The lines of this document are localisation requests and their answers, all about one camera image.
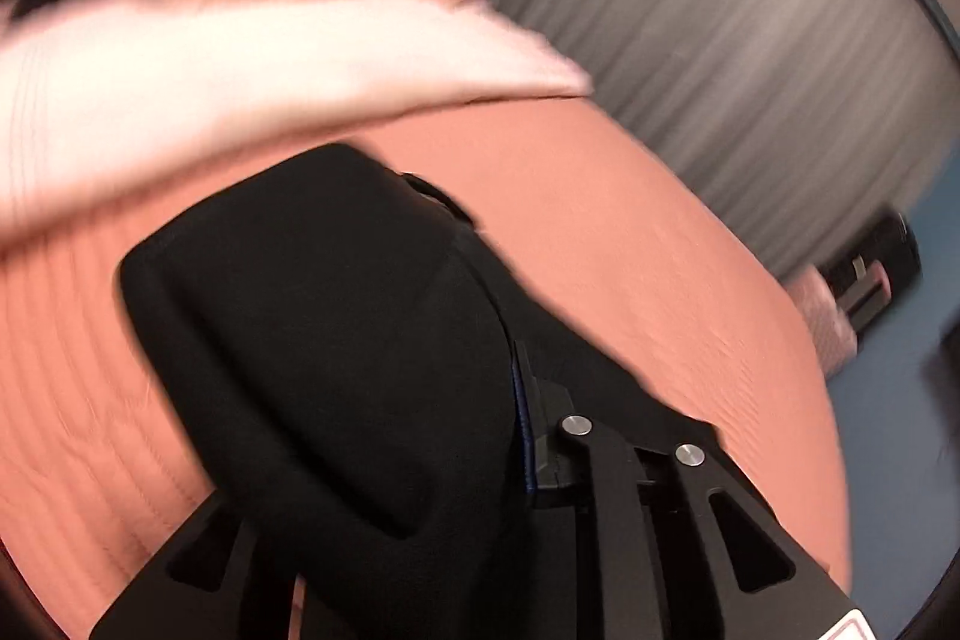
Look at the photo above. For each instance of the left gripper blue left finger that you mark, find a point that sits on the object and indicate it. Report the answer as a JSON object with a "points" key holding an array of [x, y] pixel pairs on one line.
{"points": [[214, 578]]}

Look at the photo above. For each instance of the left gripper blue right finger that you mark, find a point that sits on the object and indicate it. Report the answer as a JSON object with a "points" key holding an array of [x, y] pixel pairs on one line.
{"points": [[652, 537]]}

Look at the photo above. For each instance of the black pants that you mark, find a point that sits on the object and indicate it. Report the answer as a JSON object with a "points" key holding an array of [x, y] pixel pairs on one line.
{"points": [[343, 352]]}

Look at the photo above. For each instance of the pink hard suitcase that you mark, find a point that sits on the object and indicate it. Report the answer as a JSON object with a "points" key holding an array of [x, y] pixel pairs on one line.
{"points": [[834, 339]]}

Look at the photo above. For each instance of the black hard suitcase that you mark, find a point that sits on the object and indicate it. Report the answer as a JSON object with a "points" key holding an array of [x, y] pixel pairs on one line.
{"points": [[874, 270]]}

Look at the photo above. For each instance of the grey pleated curtain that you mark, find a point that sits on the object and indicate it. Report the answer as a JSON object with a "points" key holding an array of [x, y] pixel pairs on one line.
{"points": [[794, 120]]}

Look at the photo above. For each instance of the light pink folded blanket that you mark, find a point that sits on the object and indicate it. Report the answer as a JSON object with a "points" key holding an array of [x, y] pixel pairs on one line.
{"points": [[100, 97]]}

